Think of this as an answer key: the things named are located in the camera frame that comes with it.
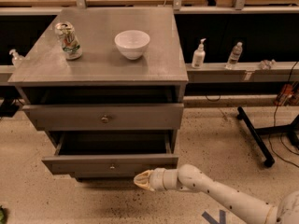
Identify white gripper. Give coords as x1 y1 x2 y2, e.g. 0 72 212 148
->
134 168 178 191

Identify grey drawer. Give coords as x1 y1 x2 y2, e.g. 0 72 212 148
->
23 104 184 131
42 131 178 179

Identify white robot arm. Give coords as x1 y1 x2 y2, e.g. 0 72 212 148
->
134 164 299 224

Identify grey top drawer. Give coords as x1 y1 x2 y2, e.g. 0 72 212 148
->
23 104 184 131

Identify grey drawer cabinet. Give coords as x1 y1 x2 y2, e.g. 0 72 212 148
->
7 7 190 182

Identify white lotion pump bottle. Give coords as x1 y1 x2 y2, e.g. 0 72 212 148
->
192 38 206 69

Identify white ceramic bowl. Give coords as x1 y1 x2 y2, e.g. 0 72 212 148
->
114 30 150 60

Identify crushed soda can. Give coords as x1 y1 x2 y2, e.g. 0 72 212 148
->
55 21 82 61

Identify black stand base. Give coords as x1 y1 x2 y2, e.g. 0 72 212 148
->
237 106 299 167

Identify clear plastic water bottle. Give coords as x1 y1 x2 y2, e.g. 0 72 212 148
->
225 42 243 69

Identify crumpled clear plastic wrapper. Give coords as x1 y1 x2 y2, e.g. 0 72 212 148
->
260 60 277 70

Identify orange power strip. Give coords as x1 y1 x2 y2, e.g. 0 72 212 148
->
274 84 299 106

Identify clear pump bottle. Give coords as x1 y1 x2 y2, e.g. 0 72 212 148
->
9 49 24 67

